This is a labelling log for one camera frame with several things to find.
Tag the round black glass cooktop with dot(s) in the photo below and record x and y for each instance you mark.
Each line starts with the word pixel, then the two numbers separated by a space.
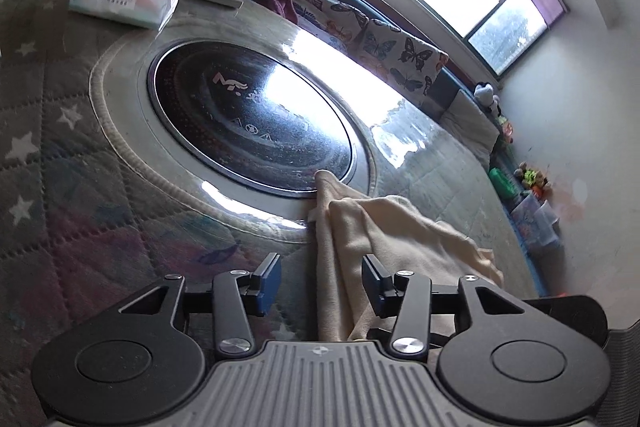
pixel 240 122

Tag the beige cushion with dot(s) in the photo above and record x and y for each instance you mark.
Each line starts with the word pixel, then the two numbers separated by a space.
pixel 470 127

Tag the green toy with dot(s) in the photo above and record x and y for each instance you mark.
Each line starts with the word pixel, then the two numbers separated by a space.
pixel 502 183

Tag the cream cloth towel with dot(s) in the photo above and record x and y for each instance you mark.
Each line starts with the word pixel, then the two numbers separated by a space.
pixel 380 227

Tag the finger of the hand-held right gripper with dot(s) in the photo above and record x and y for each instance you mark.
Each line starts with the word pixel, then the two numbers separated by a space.
pixel 440 340

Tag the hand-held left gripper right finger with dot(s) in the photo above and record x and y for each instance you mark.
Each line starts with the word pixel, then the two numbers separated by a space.
pixel 374 294

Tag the clear plastic storage box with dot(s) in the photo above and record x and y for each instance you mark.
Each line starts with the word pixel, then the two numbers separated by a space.
pixel 535 224

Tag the maroon cloth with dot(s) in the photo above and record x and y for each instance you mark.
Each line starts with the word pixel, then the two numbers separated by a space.
pixel 280 4

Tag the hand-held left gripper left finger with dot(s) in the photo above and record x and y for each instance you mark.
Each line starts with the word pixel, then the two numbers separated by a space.
pixel 270 282

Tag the white grey plush toy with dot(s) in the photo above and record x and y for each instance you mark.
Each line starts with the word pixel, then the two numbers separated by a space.
pixel 485 94

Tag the brown plush toy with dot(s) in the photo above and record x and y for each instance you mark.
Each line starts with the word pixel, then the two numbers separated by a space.
pixel 531 179

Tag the dark blue sofa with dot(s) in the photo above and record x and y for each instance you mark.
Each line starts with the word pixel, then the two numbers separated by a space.
pixel 445 89

